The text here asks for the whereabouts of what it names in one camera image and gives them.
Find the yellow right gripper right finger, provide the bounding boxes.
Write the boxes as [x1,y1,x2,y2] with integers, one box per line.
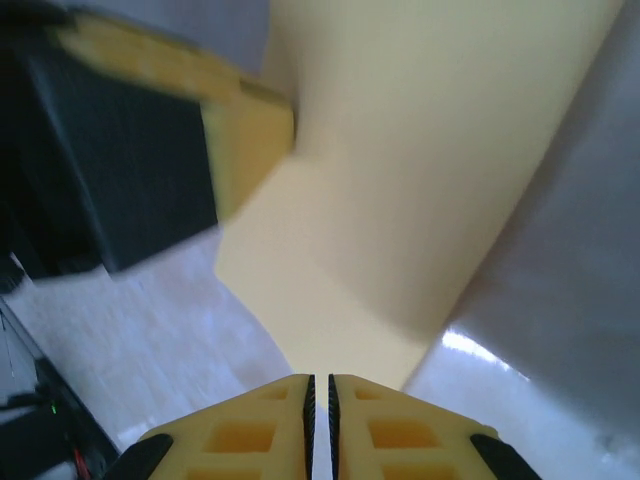
[327,373,544,480]

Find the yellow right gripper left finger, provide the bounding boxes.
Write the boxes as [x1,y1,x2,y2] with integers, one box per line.
[102,373,317,480]

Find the yellow cloth square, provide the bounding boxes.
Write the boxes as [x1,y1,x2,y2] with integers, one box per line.
[214,0,626,396]

